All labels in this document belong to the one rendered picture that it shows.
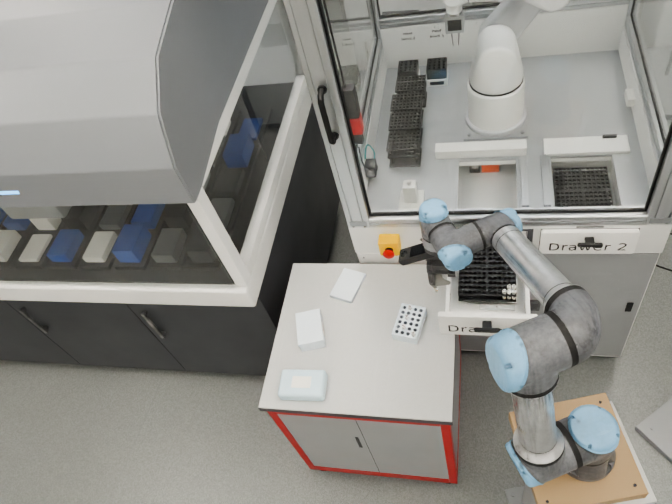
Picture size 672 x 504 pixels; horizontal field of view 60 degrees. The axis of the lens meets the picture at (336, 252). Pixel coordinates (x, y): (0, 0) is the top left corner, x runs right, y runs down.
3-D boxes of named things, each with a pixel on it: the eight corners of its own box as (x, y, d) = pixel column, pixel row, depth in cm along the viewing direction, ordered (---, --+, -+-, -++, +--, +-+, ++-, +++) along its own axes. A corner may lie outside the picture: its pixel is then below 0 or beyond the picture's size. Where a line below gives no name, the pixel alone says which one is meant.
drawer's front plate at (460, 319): (535, 337, 176) (538, 319, 168) (439, 334, 184) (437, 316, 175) (535, 332, 177) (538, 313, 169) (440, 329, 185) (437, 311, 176)
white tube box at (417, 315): (417, 344, 190) (416, 339, 187) (392, 339, 193) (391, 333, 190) (426, 313, 196) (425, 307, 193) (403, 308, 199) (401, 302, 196)
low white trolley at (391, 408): (461, 493, 230) (452, 421, 172) (312, 478, 246) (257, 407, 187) (464, 361, 264) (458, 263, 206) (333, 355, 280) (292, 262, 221)
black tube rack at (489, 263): (515, 306, 182) (516, 295, 177) (458, 305, 187) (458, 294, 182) (513, 250, 195) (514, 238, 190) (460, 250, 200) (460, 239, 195)
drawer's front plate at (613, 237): (633, 254, 187) (640, 232, 179) (539, 253, 194) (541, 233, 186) (632, 249, 188) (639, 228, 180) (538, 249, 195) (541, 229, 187)
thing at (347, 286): (351, 303, 204) (350, 301, 203) (330, 297, 208) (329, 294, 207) (366, 275, 211) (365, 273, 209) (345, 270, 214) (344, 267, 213)
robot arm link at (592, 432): (624, 454, 144) (634, 438, 133) (575, 475, 144) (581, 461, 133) (596, 411, 151) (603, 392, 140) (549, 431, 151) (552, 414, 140)
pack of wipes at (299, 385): (328, 374, 189) (325, 368, 186) (325, 402, 184) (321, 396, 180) (285, 373, 193) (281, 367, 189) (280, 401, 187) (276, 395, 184)
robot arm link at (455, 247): (486, 242, 140) (466, 212, 147) (444, 260, 140) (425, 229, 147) (487, 260, 146) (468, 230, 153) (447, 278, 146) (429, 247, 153)
